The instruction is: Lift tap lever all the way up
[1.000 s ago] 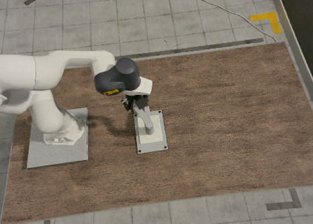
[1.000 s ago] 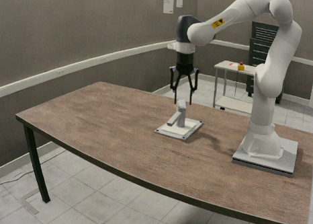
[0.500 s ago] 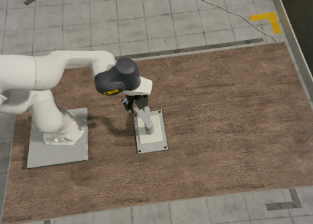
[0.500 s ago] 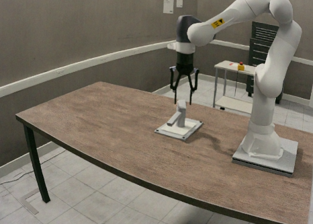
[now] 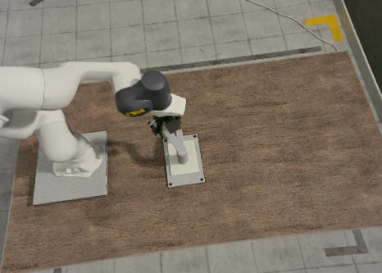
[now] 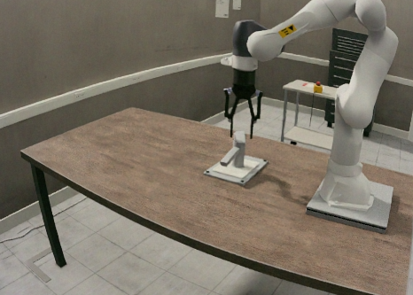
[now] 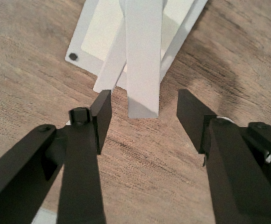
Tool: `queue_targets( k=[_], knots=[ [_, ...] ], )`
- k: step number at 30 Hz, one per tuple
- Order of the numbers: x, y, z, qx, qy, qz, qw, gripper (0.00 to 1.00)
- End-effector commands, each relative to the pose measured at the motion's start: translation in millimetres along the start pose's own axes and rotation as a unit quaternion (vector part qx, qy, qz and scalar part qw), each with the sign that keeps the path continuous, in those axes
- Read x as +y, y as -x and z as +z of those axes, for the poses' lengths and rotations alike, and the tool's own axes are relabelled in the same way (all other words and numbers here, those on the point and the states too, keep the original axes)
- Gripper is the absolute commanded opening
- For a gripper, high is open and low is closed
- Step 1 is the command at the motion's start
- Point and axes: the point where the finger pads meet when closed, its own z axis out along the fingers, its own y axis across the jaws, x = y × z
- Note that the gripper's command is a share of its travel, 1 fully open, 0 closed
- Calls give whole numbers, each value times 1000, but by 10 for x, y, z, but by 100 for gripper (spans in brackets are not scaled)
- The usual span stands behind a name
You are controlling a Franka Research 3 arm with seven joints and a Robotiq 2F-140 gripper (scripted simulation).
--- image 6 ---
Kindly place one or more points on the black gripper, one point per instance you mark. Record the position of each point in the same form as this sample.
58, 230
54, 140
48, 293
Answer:
243, 92

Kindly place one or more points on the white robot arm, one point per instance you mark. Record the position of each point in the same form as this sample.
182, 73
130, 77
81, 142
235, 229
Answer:
344, 185

